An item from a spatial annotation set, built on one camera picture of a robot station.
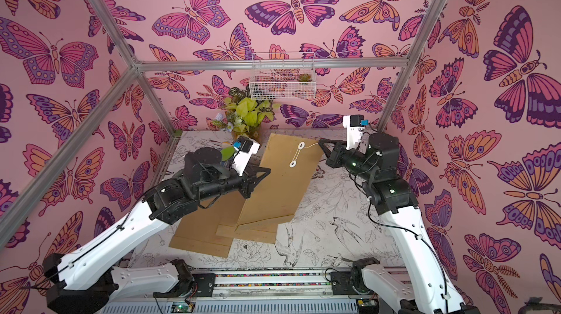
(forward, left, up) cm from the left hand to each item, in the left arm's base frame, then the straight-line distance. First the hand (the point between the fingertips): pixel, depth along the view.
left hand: (271, 169), depth 60 cm
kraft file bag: (-5, +31, -34) cm, 46 cm away
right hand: (+9, -15, +3) cm, 17 cm away
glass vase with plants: (+38, +15, -14) cm, 43 cm away
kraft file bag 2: (-3, +5, -39) cm, 39 cm away
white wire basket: (+52, -2, -3) cm, 52 cm away
